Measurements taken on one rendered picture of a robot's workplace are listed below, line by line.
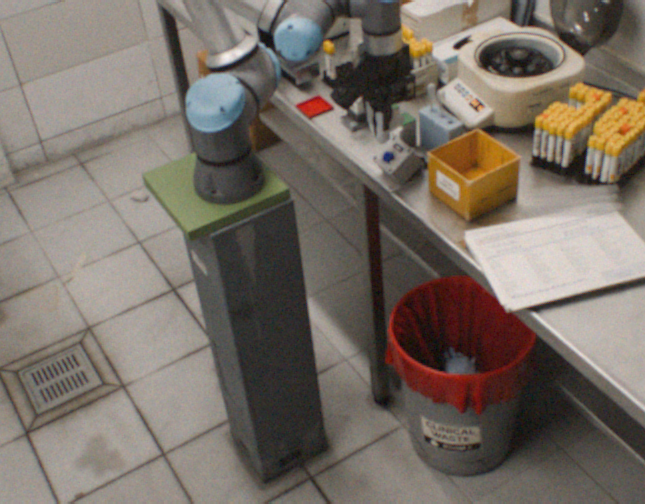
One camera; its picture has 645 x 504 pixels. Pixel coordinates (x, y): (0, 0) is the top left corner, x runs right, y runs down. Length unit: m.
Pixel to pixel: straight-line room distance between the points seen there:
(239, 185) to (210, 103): 0.19
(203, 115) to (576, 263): 0.76
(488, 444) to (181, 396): 0.92
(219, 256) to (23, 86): 1.91
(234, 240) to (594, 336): 0.75
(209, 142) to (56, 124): 2.01
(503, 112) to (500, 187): 0.26
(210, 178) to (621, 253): 0.82
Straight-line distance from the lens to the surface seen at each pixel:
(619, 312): 1.71
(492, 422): 2.34
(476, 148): 1.97
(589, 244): 1.81
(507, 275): 1.73
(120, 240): 3.36
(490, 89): 2.07
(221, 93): 1.84
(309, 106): 2.24
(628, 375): 1.61
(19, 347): 3.09
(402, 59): 1.82
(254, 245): 1.97
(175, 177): 2.02
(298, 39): 1.63
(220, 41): 1.90
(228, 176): 1.89
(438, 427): 2.34
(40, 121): 3.79
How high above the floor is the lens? 2.06
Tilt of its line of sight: 41 degrees down
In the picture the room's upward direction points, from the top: 7 degrees counter-clockwise
